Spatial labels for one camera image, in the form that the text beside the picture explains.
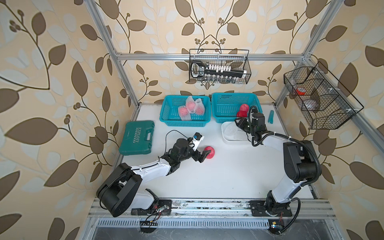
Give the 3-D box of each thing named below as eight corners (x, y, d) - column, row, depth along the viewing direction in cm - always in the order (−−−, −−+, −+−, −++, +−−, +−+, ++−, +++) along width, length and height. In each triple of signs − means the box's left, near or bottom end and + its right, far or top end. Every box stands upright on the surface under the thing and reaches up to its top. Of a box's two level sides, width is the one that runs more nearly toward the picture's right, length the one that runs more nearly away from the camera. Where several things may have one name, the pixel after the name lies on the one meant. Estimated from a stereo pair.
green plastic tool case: (119, 155, 96) (114, 151, 91) (130, 126, 111) (126, 120, 106) (149, 155, 96) (147, 151, 91) (156, 126, 111) (154, 120, 106)
